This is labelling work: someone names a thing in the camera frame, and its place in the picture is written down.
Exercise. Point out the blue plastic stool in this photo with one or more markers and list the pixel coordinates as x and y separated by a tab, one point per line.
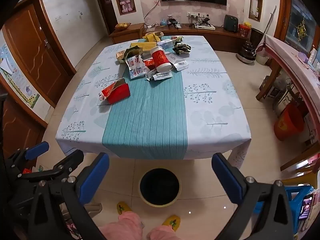
297	205

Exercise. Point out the yellow slipper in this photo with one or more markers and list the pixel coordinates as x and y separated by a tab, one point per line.
172	222
124	208

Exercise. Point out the small teal kettle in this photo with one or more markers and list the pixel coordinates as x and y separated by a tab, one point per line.
163	22

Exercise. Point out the brown wooden door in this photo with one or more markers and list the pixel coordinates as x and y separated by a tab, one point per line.
37	50
15	130

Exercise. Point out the table with leaf tablecloth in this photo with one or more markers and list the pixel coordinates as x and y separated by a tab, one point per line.
150	120

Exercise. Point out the purple star print carton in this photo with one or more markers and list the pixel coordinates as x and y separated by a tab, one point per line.
165	43

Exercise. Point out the yellow left slipper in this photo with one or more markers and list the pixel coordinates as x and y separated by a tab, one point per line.
124	208

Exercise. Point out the green snack packet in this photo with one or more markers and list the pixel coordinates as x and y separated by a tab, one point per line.
179	39

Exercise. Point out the person's left leg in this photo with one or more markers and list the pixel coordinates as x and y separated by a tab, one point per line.
120	227

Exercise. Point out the white wall power socket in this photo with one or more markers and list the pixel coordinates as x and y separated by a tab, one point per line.
197	14

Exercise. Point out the fruit bowl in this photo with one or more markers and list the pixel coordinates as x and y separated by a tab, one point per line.
123	26

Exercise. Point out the long grey stick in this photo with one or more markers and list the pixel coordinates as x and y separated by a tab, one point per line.
270	20

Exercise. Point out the long wooden television bench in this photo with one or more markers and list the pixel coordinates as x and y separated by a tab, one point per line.
220	39

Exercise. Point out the dark grey appliance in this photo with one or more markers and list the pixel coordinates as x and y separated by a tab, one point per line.
231	23

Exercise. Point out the gold hanging ornament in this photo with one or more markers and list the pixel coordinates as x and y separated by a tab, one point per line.
301	28

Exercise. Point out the yellow plastic stool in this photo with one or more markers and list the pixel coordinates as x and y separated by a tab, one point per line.
300	178

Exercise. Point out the pink dumbbell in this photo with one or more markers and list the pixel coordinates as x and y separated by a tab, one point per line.
123	7

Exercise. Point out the small wooden side cabinet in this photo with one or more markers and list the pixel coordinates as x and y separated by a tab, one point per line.
125	37

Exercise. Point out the person's leg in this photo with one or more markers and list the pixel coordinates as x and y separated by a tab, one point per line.
162	233
120	227

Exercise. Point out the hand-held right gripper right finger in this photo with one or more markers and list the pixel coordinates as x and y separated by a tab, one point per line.
227	177

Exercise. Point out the torn red carton box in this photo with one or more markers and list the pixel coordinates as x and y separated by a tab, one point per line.
117	93

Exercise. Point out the round waste bin black liner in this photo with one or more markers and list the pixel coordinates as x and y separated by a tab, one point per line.
160	187

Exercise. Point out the small orange carton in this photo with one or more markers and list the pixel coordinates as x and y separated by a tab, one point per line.
120	56

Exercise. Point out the black and gold wrapper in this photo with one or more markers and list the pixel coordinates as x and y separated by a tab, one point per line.
182	48

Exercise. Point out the yellow plastic bag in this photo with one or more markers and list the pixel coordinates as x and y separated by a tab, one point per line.
153	37

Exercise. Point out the person's right leg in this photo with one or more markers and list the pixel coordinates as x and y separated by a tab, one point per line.
162	233

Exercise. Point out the dark wooden door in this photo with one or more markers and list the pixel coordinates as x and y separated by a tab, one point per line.
105	5

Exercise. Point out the white flat carton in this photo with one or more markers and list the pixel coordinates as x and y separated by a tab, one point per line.
175	57

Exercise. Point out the red white paper cup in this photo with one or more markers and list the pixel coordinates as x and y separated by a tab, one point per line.
160	58

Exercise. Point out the orange plastic bucket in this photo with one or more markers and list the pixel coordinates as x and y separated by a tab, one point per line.
287	125

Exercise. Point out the red gift box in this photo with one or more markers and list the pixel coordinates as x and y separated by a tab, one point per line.
244	31

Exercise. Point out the red white snack packet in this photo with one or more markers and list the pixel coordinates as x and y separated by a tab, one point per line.
138	72
133	60

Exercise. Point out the giraffe wall poster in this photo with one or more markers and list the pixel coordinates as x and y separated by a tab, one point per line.
17	80

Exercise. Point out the yellow right slipper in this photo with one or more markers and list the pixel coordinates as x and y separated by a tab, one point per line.
172	222

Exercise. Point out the green foil bag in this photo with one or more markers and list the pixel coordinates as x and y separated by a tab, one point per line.
131	52

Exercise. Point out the white labelled carton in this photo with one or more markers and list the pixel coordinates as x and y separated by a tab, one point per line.
160	75

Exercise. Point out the pink cloth covered table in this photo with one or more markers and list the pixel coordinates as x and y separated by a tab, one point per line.
287	55

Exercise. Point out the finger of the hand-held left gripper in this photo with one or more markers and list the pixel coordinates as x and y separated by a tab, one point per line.
72	158
37	148

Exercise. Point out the pale yellow toothpaste box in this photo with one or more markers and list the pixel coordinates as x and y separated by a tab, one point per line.
145	46

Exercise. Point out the white set-top box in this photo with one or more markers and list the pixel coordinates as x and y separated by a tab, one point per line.
205	27

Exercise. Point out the white plastic stool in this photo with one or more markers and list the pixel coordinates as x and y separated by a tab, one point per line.
92	208

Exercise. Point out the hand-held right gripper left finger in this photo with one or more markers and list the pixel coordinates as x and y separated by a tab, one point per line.
96	177

